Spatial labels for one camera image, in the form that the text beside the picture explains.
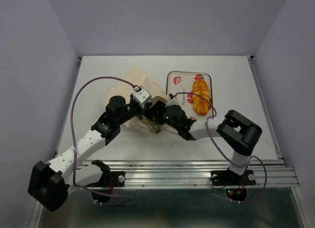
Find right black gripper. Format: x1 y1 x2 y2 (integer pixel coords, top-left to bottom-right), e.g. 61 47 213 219
144 100 180 131

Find metal tongs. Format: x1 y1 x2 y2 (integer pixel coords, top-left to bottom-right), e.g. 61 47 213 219
148 119 161 134

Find beige paper bag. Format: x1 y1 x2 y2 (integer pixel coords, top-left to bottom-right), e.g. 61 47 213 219
99 66 178 137

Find fake twisted bread loaf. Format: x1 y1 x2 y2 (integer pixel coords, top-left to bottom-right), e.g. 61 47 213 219
192 80 211 116

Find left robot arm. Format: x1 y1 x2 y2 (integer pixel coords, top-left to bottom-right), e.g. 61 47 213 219
28 93 152 212

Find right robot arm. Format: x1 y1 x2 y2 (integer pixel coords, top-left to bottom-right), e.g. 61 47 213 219
144 101 262 184

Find strawberry print tray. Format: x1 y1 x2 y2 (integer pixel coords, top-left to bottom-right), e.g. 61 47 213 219
166 71 214 120

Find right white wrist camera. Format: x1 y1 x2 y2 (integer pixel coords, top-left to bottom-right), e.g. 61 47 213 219
165 93 179 107

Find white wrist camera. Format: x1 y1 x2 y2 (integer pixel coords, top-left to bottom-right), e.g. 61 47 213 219
165 93 179 107
131 86 152 109

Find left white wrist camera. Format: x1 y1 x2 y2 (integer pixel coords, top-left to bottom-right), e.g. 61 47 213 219
131 86 152 109

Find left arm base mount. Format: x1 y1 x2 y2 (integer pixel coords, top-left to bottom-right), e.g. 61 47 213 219
88 160 126 195

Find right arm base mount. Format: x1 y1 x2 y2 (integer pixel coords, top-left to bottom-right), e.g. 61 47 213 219
209 169 256 202

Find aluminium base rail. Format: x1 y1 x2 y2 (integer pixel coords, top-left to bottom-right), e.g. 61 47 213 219
104 160 300 190

